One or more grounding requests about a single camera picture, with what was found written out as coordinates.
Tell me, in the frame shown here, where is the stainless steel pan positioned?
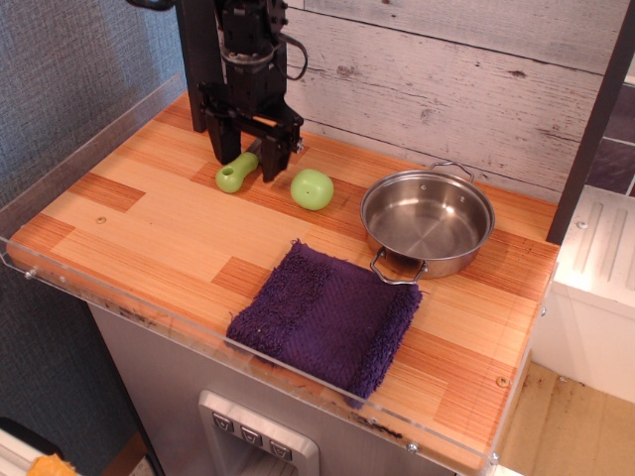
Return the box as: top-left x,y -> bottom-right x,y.
360,161 -> 495,286

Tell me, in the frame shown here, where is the silver dispenser button panel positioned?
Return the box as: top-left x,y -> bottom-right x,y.
198,390 -> 320,475

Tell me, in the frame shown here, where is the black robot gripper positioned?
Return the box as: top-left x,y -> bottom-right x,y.
198,47 -> 304,182

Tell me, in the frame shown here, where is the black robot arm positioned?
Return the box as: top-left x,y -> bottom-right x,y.
175,1 -> 304,182

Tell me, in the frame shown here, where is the dark vertical frame post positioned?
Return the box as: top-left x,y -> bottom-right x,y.
547,1 -> 634,245

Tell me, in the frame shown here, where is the white toy sink cabinet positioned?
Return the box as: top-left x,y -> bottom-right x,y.
530,186 -> 634,402

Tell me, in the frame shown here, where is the yellow object at corner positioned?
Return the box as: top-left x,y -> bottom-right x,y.
26,454 -> 77,476

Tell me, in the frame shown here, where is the violet terry cloth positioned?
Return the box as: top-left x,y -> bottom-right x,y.
226,241 -> 422,409

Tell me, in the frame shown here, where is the clear acrylic table guard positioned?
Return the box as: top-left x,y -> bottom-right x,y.
2,76 -> 556,475

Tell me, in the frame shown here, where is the green handled grey spatula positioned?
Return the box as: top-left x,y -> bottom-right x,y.
215,139 -> 262,193

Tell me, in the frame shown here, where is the green toy apple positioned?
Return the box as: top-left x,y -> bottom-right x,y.
290,169 -> 334,211

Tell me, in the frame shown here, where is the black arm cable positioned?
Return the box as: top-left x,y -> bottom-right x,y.
277,32 -> 310,82

